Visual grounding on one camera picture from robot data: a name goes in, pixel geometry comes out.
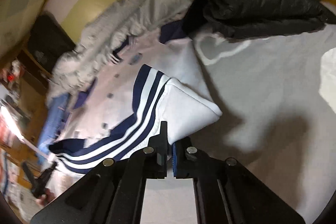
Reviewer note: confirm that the dark wooden cabinet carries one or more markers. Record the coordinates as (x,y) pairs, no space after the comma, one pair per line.
(48,41)

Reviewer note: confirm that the grey fluffy blanket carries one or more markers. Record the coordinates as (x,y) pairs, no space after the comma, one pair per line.
(106,33)

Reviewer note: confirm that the white navy striped track jacket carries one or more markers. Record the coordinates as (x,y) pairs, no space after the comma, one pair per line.
(156,98)

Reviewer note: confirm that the person's left hand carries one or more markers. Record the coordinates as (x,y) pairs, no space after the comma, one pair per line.
(46,198)

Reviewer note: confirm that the white bed sheet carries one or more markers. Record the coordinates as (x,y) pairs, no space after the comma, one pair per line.
(278,117)

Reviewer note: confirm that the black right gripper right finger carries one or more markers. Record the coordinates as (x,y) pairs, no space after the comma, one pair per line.
(209,181)

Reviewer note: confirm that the blue jeans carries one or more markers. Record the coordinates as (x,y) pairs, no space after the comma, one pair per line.
(57,108)

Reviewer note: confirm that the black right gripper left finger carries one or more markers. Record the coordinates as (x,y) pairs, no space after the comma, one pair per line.
(129,179)

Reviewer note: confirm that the pale pink buttoned coat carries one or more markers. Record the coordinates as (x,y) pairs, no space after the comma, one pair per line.
(109,103)

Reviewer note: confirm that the black puffer jacket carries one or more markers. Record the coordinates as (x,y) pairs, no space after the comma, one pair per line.
(240,19)

